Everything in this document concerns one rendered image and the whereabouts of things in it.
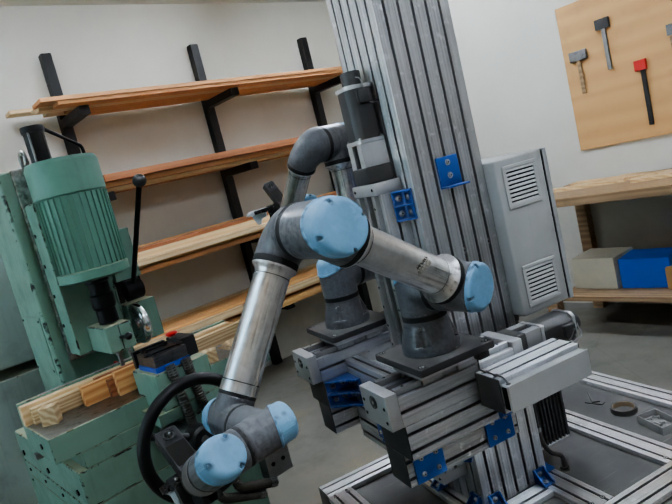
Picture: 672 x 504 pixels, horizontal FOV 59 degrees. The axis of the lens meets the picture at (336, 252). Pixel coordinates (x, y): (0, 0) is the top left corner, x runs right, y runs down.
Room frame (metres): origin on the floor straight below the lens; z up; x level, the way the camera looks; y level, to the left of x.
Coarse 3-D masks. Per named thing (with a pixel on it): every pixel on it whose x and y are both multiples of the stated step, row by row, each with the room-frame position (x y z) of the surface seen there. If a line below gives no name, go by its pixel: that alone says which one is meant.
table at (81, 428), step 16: (224, 352) 1.61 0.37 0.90; (224, 368) 1.54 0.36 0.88; (112, 400) 1.42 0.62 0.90; (128, 400) 1.38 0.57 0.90; (144, 400) 1.39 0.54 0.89; (192, 400) 1.37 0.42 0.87; (208, 400) 1.39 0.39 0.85; (64, 416) 1.38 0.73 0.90; (80, 416) 1.35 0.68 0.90; (96, 416) 1.32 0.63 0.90; (112, 416) 1.33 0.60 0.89; (128, 416) 1.36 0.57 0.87; (160, 416) 1.31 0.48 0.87; (176, 416) 1.33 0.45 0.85; (32, 432) 1.34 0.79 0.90; (48, 432) 1.29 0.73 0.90; (64, 432) 1.27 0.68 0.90; (80, 432) 1.29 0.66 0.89; (96, 432) 1.31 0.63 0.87; (112, 432) 1.33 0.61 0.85; (32, 448) 1.38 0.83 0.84; (48, 448) 1.25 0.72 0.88; (64, 448) 1.26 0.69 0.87; (80, 448) 1.28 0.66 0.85
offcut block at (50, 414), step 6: (54, 402) 1.37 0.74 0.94; (42, 408) 1.34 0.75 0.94; (48, 408) 1.34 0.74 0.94; (54, 408) 1.35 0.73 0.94; (42, 414) 1.34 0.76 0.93; (48, 414) 1.34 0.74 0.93; (54, 414) 1.34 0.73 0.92; (60, 414) 1.36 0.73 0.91; (42, 420) 1.34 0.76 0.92; (48, 420) 1.34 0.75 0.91; (54, 420) 1.34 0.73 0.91; (60, 420) 1.36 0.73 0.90
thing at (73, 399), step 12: (204, 336) 1.69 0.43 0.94; (216, 336) 1.71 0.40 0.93; (228, 336) 1.73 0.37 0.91; (204, 348) 1.68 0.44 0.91; (60, 396) 1.42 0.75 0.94; (72, 396) 1.43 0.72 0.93; (36, 408) 1.38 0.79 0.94; (60, 408) 1.41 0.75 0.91; (72, 408) 1.43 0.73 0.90; (36, 420) 1.37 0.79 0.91
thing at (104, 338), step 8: (120, 320) 1.54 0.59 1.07; (128, 320) 1.52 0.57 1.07; (88, 328) 1.56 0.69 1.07; (96, 328) 1.52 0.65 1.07; (104, 328) 1.48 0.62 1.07; (112, 328) 1.49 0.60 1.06; (120, 328) 1.50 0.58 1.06; (128, 328) 1.51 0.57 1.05; (96, 336) 1.53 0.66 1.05; (104, 336) 1.48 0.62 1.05; (112, 336) 1.48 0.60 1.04; (96, 344) 1.54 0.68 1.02; (104, 344) 1.50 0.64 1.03; (112, 344) 1.48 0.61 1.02; (120, 344) 1.49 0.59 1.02; (128, 344) 1.50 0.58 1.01; (136, 344) 1.52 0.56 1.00; (104, 352) 1.51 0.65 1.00; (112, 352) 1.48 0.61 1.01; (120, 352) 1.53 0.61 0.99
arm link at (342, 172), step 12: (336, 132) 1.94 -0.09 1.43; (336, 144) 1.93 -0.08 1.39; (336, 156) 1.95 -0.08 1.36; (348, 156) 1.95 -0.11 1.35; (336, 168) 1.97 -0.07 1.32; (348, 168) 1.97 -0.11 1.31; (336, 180) 1.98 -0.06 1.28; (348, 180) 1.96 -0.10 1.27; (336, 192) 2.00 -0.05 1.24; (348, 192) 1.96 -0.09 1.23; (372, 276) 1.96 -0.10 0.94
